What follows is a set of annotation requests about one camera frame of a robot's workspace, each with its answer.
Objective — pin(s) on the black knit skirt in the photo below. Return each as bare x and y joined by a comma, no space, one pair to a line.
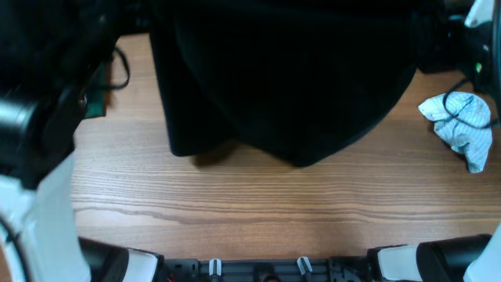
299,80

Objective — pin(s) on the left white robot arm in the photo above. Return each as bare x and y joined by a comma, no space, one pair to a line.
51,53

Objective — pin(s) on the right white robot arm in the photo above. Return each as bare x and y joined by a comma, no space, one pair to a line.
471,42

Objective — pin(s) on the light blue striped cloth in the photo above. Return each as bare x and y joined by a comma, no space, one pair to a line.
458,120

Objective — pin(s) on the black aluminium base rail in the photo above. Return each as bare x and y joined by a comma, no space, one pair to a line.
334,269

